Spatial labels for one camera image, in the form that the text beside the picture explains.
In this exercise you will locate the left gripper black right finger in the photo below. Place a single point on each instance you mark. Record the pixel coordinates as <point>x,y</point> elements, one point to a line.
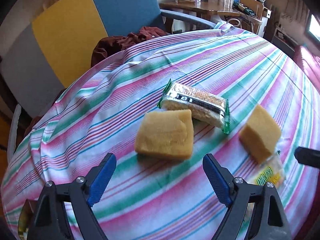
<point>220,179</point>

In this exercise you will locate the wooden side desk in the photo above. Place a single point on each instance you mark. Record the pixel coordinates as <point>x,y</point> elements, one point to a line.
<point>204,10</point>

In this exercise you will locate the white shelf unit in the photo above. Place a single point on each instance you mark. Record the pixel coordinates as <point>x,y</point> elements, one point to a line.
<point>284,42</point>

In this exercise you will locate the Weidan cracker packet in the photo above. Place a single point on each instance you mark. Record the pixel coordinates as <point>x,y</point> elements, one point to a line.
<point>271,170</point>

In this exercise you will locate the dark red cloth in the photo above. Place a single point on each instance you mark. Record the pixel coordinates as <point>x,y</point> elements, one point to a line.
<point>111,45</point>

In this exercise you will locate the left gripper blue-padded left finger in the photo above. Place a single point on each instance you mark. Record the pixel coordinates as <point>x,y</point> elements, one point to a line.
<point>98,178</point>

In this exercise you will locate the grey yellow blue chair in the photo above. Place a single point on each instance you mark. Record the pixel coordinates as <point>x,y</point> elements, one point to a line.
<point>56,48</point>

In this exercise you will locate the striped bed sheet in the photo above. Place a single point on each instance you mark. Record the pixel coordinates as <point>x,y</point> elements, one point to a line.
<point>155,198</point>

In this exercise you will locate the tan sponge cake block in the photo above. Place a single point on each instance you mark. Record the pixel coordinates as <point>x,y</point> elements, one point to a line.
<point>166,135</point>

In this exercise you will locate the gold tin box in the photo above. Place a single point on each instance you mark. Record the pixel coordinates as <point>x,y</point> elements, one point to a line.
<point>25,218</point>

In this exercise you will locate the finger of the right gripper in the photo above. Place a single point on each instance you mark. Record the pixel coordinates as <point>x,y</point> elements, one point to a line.
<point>307,156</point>

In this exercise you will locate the dark striped cracker packet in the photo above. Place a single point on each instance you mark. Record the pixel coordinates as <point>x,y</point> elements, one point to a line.
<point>204,106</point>

